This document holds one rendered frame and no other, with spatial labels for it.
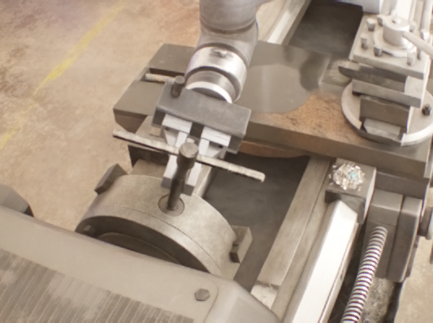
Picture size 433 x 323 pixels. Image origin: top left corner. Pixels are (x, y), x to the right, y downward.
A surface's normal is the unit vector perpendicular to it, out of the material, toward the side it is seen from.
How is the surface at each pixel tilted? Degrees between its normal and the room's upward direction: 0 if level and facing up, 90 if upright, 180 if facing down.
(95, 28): 0
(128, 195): 10
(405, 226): 90
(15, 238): 0
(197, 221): 38
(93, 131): 0
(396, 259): 90
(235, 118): 20
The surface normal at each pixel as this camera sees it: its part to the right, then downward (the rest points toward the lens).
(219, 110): 0.22, -0.56
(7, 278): -0.07, -0.71
